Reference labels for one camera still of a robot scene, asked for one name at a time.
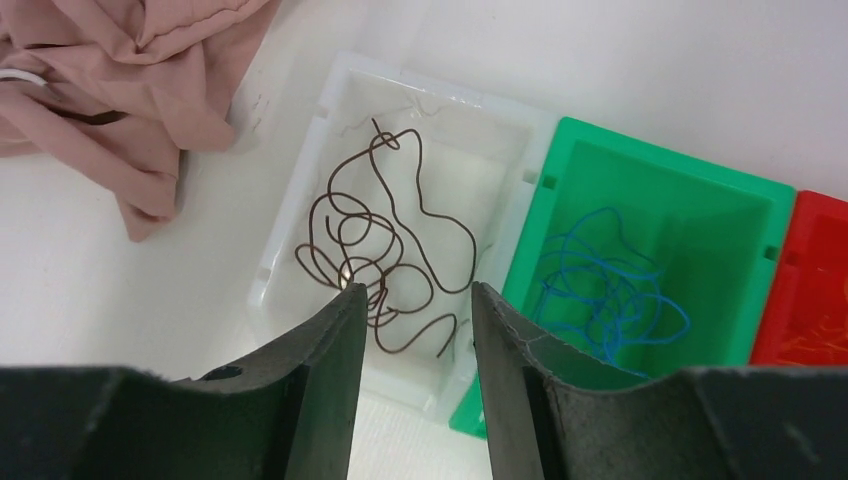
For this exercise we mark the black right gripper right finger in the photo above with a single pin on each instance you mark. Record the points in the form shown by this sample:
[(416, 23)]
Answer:
[(553, 412)]

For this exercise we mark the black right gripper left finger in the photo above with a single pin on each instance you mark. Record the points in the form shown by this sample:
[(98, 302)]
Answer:
[(284, 411)]

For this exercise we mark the green plastic bin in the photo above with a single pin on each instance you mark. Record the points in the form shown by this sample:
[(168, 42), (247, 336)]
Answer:
[(644, 258)]

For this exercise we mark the clear plastic bin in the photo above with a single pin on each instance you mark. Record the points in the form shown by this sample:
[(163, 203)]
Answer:
[(415, 188)]

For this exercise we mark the red plastic bin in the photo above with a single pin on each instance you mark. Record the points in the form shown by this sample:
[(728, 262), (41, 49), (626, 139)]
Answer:
[(805, 319)]

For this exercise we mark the pink cloth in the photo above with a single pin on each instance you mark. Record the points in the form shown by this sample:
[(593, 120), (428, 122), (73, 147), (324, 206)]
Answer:
[(118, 90)]

